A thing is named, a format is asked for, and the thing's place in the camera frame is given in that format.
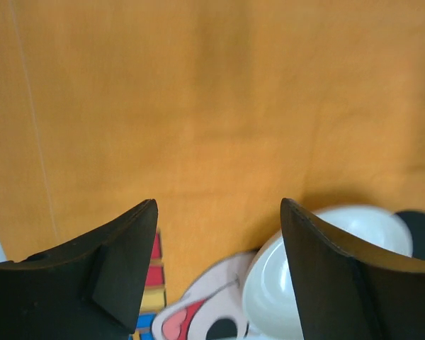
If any cream round plate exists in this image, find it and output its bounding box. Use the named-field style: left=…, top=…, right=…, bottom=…
left=242, top=205, right=413, bottom=339

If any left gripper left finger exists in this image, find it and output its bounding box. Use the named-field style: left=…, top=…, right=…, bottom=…
left=0, top=199, right=158, bottom=339

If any orange Mickey Mouse cloth placemat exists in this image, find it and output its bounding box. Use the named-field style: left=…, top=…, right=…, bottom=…
left=0, top=1, right=425, bottom=339

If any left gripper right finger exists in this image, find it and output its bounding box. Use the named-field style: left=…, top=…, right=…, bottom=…
left=280, top=198, right=425, bottom=339

